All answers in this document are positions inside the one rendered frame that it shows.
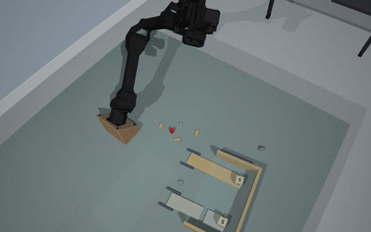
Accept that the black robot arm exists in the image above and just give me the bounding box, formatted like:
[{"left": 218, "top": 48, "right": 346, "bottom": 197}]
[{"left": 106, "top": 0, "right": 220, "bottom": 127}]

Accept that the tan wooden plank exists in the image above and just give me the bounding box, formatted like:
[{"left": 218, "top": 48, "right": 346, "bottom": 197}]
[{"left": 186, "top": 153, "right": 212, "bottom": 173}]

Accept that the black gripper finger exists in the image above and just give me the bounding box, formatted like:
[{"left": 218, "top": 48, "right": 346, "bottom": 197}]
[{"left": 187, "top": 21, "right": 212, "bottom": 41}]

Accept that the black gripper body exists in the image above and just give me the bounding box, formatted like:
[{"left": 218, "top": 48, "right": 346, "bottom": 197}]
[{"left": 179, "top": 0, "right": 206, "bottom": 47}]

